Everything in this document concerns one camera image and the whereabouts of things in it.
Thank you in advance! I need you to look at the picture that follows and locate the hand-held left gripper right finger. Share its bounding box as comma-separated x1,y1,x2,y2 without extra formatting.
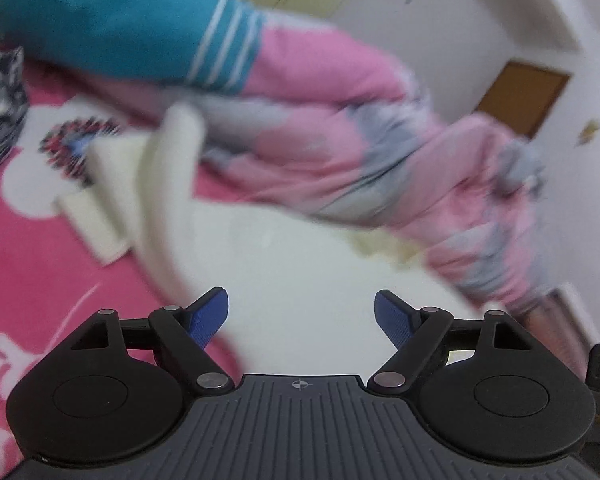
368,289,537,395

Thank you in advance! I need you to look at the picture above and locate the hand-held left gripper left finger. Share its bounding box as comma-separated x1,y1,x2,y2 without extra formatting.
69,286,232,395

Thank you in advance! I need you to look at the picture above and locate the pink grey floral quilt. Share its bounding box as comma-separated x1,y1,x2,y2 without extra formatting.
75,15,551,311

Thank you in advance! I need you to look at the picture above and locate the black white plaid cloth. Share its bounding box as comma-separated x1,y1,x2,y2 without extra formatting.
0,42,28,181

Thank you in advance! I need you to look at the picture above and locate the pink floral bed sheet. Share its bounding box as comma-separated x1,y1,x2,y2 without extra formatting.
0,45,241,480

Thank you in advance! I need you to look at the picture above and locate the brown wooden door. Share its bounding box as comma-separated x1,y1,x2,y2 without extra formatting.
475,60,571,138

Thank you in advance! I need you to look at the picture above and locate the white fuzzy sweater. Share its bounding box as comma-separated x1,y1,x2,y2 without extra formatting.
55,102,501,376

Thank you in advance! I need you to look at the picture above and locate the blue striped pillow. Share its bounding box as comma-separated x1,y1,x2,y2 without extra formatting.
0,0,268,96

